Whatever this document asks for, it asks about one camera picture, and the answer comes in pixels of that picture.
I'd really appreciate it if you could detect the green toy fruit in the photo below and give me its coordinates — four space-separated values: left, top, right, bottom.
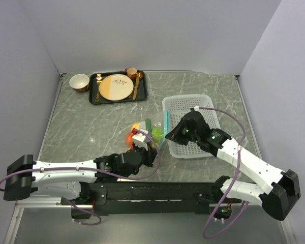
151 127 164 143

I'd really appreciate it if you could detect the orange toy pumpkin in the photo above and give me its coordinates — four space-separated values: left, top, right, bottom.
125 132 134 147

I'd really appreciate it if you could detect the clear zip top bag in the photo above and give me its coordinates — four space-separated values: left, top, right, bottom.
125 110 170 149

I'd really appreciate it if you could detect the green chili pepper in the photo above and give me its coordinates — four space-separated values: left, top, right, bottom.
145 118 153 133

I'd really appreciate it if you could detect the yellow toy potato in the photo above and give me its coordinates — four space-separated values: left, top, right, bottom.
132 122 144 130

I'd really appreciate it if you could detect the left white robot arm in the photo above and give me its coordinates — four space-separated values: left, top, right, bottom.
0 143 159 204

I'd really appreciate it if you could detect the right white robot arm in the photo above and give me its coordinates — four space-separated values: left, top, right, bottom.
165 110 300 221

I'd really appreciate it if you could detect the white plastic basket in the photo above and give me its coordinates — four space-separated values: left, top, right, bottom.
162 94 214 159

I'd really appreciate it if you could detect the black serving tray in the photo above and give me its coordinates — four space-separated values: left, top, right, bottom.
88 71 147 105

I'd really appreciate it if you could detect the gold knife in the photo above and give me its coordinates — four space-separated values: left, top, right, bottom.
132 72 140 100

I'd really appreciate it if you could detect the gold spoon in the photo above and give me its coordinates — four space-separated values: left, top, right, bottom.
138 71 144 80

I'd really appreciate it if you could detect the orange and cream plate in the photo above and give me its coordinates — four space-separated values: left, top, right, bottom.
99 74 134 101

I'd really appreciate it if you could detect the orange cup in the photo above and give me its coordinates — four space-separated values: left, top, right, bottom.
125 67 138 79

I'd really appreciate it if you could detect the gold fork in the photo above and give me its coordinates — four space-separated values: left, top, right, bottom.
95 74 102 103

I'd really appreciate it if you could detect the white and red bowl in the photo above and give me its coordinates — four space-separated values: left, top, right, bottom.
69 74 89 93

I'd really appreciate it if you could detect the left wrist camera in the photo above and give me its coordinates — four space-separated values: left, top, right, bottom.
131 128 151 150

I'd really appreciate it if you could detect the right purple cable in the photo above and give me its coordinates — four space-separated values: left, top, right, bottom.
193 106 250 240

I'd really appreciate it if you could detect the purple cable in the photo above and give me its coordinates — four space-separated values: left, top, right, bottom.
0 128 160 226
193 106 250 240

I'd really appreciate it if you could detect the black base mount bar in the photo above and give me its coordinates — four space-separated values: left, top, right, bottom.
60 177 245 221

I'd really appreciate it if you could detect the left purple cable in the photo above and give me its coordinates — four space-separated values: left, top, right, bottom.
0 128 160 226

